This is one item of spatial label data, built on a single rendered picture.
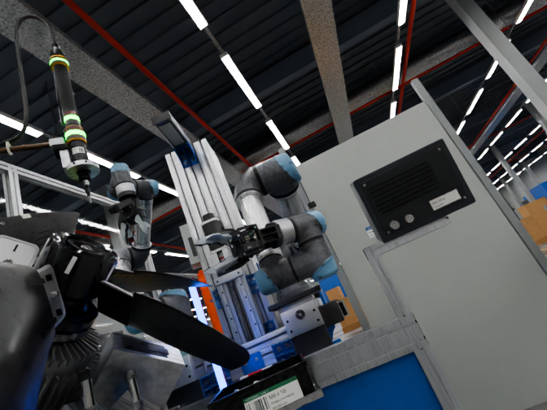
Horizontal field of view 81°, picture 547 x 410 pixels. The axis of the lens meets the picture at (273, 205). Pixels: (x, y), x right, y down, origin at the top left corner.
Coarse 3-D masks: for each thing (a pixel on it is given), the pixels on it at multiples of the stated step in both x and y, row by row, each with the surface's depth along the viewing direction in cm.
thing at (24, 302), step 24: (0, 264) 39; (0, 288) 37; (24, 288) 41; (0, 312) 35; (24, 312) 39; (48, 312) 45; (0, 336) 33; (24, 336) 37; (48, 336) 43; (0, 360) 32; (24, 360) 36; (0, 384) 30; (24, 384) 34; (0, 408) 29; (24, 408) 32
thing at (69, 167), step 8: (56, 144) 75; (64, 144) 75; (56, 152) 75; (64, 152) 75; (64, 160) 74; (80, 160) 73; (88, 160) 74; (64, 168) 74; (72, 168) 73; (80, 168) 74; (88, 168) 75; (96, 168) 76; (72, 176) 75
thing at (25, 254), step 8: (0, 240) 53; (8, 240) 54; (16, 240) 55; (0, 248) 53; (8, 248) 53; (24, 248) 55; (32, 248) 56; (0, 256) 52; (8, 256) 53; (16, 256) 54; (24, 256) 55; (32, 256) 55; (24, 264) 54; (32, 264) 55
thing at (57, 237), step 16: (64, 240) 58; (80, 240) 60; (48, 256) 53; (64, 256) 52; (80, 256) 53; (96, 256) 55; (112, 256) 60; (80, 272) 53; (96, 272) 55; (112, 272) 60; (64, 288) 52; (80, 288) 54; (96, 288) 56; (64, 304) 54; (80, 304) 56; (64, 320) 52; (80, 320) 55
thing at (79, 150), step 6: (54, 42) 89; (54, 48) 87; (54, 54) 89; (60, 54) 87; (72, 144) 76; (78, 144) 77; (84, 144) 78; (72, 150) 76; (78, 150) 76; (84, 150) 77; (72, 156) 75; (78, 156) 75; (84, 156) 76; (84, 168) 75; (78, 174) 74; (84, 174) 74; (90, 180) 76
